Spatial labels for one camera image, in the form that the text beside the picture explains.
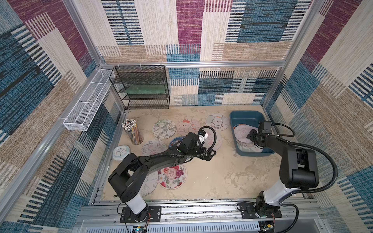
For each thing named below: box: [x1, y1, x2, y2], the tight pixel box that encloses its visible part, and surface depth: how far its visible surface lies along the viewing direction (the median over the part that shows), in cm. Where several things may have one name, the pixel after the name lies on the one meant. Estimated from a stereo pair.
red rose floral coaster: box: [157, 163, 188, 190], surface depth 87 cm
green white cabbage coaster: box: [152, 118, 177, 140], surface depth 110 cm
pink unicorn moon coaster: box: [202, 128, 223, 151], surface depth 103 cm
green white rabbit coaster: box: [237, 143, 264, 153], surface depth 98 cm
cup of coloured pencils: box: [121, 118, 144, 146], surface depth 90 cm
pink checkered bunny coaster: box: [176, 117, 201, 137], surface depth 111 cm
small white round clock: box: [112, 144, 131, 161], surface depth 96 cm
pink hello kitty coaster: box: [233, 124, 259, 143], surface depth 105 cm
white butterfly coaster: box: [139, 170, 159, 197], surface depth 85 cm
